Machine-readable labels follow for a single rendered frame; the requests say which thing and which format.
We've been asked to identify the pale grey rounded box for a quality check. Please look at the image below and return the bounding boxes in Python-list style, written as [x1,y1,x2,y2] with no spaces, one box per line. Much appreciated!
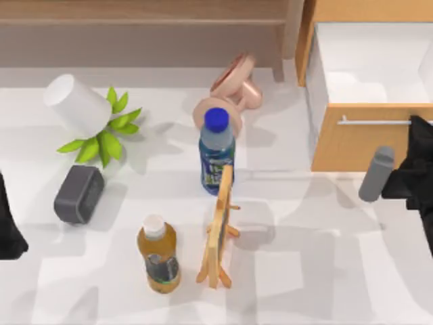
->
[358,146,396,204]

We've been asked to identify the pale wooden drawer front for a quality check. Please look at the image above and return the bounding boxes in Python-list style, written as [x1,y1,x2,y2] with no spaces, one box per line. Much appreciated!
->
[310,103,433,174]

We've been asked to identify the drawer with white inside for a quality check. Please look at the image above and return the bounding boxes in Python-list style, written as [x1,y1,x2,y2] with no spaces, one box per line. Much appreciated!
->
[311,21,433,110]

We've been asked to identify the wooden framed blackboard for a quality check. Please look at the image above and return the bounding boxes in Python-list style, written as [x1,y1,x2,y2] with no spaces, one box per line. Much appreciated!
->
[196,165,243,290]

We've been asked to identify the blue bottle with blue cap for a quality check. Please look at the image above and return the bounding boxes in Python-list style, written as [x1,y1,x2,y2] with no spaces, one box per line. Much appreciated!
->
[198,107,236,197]

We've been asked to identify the amber bottle with white cap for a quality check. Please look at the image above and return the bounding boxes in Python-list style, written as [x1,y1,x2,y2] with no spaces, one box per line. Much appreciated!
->
[136,214,181,295]

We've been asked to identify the wooden open shelf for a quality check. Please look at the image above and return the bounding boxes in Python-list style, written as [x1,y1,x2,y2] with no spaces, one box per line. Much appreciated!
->
[0,0,305,83]

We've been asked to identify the dark grey rounded box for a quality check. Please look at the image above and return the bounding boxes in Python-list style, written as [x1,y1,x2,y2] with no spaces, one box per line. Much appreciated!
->
[53,165,106,225]

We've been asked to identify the white pot with green plant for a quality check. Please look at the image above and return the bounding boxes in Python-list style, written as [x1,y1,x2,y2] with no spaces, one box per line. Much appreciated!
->
[43,73,143,169]

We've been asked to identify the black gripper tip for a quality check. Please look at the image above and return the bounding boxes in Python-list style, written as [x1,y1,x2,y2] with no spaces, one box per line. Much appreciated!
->
[0,172,30,261]

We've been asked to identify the long metal drawer handle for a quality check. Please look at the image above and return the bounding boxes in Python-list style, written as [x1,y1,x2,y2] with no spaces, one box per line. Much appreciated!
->
[337,114,413,127]

